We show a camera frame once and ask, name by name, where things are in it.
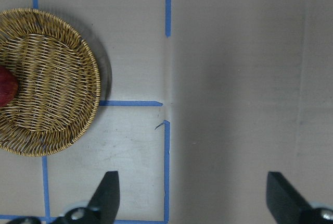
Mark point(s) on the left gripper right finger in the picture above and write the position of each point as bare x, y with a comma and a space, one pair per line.
287, 205

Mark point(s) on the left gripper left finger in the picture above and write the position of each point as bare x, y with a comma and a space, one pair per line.
102, 207

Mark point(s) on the woven wicker basket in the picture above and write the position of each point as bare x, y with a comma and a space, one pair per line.
59, 83

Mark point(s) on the dark red basket apple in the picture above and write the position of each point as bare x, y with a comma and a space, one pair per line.
9, 86

